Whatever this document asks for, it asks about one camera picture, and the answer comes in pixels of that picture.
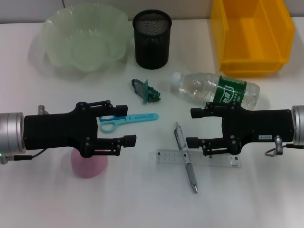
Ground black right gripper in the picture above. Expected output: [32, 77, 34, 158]
[186, 102, 293, 157]

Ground pale green fruit bowl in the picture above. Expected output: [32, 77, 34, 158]
[39, 3, 135, 75]

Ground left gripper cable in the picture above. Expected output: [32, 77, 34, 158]
[0, 104, 48, 165]

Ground pink peach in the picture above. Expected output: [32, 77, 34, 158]
[71, 149, 109, 179]

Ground clear plastic ruler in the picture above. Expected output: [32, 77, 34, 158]
[149, 148, 242, 169]

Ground yellow plastic bin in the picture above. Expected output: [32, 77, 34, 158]
[210, 0, 296, 78]

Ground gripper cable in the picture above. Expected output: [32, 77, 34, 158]
[0, 104, 48, 165]
[265, 135, 304, 157]

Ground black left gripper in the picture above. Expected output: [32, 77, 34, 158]
[23, 100, 129, 158]

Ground black mesh pen holder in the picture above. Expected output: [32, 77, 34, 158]
[132, 9, 172, 70]

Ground clear green-label water bottle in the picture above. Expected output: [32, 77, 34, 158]
[171, 72, 261, 110]

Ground blue capped scissors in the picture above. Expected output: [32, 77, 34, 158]
[98, 113, 159, 133]

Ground grey ballpoint pen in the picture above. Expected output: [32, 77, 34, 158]
[174, 122, 200, 194]

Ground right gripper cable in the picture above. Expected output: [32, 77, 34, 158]
[265, 135, 304, 157]

